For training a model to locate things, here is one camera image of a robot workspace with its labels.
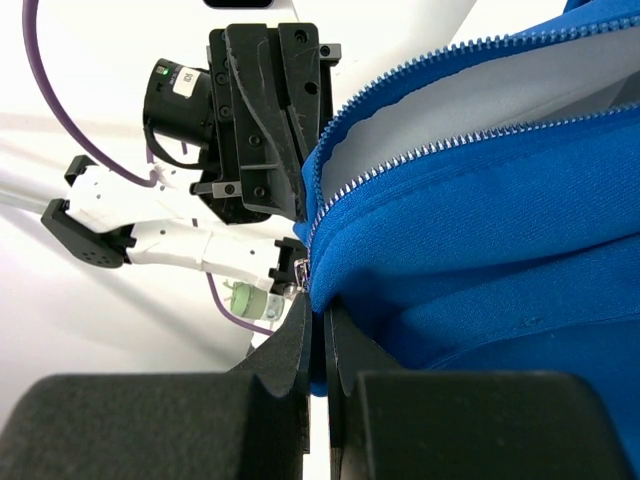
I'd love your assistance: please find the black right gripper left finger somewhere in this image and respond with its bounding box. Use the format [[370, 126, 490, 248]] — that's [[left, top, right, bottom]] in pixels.
[[1, 294, 312, 479]]

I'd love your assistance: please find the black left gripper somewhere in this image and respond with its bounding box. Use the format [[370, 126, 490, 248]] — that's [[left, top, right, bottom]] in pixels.
[[142, 23, 341, 224]]

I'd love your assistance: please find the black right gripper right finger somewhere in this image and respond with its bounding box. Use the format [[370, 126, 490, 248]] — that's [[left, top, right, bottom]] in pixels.
[[324, 301, 635, 479]]

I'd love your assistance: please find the blue zip-up vest jacket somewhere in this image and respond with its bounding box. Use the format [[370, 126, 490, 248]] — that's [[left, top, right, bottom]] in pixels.
[[296, 1, 639, 479]]

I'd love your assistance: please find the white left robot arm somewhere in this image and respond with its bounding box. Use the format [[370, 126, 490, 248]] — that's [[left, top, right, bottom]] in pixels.
[[41, 23, 341, 294]]

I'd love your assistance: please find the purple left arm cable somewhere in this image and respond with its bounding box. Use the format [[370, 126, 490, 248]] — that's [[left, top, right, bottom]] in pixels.
[[21, 0, 276, 336]]

